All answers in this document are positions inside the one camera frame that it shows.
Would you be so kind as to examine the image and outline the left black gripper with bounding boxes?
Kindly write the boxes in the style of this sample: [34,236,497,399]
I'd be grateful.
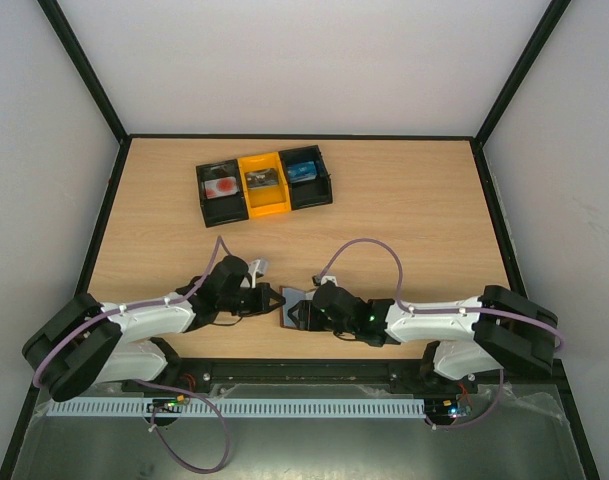
[219,283,285,317]

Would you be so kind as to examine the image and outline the brown leather card holder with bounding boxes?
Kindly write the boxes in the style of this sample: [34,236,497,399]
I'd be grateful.
[280,287,323,332]

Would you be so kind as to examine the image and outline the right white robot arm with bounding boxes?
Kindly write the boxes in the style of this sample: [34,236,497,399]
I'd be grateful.
[280,281,562,392]

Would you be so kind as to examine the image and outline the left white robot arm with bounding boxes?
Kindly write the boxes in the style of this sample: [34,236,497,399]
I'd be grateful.
[22,255,285,402]

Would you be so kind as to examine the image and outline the black grey card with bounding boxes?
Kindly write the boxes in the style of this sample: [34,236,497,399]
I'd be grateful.
[245,168,280,190]

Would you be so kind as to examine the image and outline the red white card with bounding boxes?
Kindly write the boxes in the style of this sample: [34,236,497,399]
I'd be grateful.
[203,176,239,200]

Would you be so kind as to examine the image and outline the blue card in bin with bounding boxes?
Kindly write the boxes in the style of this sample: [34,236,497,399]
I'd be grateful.
[286,161,318,183]

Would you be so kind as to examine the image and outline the yellow middle bin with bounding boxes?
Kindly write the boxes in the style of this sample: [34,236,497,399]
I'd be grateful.
[237,152,292,219]

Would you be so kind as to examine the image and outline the left black bin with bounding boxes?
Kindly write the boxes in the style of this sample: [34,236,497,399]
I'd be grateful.
[195,159,249,228]

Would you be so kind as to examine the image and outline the black bin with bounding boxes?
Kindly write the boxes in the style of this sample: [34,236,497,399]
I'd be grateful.
[278,145,333,210]
[195,159,249,228]

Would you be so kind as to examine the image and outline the right black bin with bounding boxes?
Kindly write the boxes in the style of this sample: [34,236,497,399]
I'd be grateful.
[278,145,333,210]

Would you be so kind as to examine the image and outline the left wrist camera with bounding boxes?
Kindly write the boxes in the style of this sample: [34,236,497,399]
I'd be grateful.
[248,258,269,288]

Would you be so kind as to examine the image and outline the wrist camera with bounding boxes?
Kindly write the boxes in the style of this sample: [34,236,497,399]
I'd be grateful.
[248,258,269,288]
[312,273,338,287]

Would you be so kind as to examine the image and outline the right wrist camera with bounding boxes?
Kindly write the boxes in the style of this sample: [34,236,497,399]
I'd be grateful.
[312,273,338,287]

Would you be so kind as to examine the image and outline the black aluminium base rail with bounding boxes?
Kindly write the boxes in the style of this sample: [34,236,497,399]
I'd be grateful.
[118,357,565,396]

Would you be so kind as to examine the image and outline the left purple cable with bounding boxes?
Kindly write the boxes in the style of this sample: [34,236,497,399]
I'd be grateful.
[32,235,233,474]

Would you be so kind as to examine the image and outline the white slotted cable duct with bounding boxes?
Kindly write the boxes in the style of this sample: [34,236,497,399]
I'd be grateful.
[46,397,425,419]

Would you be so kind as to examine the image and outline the black enclosure frame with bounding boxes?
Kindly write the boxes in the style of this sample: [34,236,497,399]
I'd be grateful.
[0,1,569,479]

